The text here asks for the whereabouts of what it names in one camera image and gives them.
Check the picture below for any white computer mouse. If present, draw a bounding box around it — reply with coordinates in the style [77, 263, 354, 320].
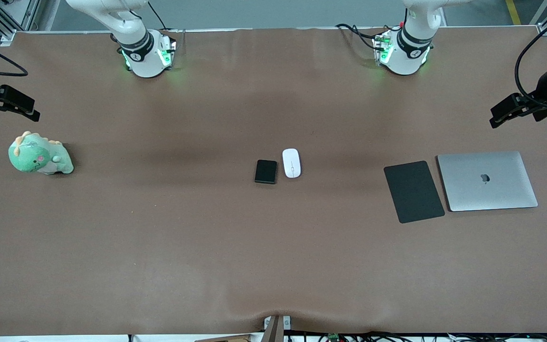
[282, 148, 302, 179]

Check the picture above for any small black box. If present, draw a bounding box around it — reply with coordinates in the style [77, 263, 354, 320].
[255, 160, 278, 185]

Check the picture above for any black mouse pad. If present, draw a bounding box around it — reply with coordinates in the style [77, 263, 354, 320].
[384, 161, 445, 224]

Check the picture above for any green dinosaur plush toy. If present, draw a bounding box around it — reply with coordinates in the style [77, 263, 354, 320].
[9, 131, 74, 175]

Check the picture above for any silver laptop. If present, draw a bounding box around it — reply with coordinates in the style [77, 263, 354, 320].
[437, 151, 538, 212]

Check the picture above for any metal connector panel green light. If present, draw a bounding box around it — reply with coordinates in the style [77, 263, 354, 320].
[159, 31, 178, 70]
[372, 31, 393, 65]

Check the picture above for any brown table cover sheet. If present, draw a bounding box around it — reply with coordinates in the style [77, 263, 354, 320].
[0, 26, 547, 335]

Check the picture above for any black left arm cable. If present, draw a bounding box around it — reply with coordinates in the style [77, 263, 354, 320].
[514, 9, 547, 111]

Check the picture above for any black base cable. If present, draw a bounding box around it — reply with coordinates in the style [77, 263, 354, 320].
[148, 0, 170, 32]
[335, 23, 390, 51]

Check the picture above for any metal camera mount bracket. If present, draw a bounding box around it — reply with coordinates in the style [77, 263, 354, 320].
[263, 315, 292, 342]

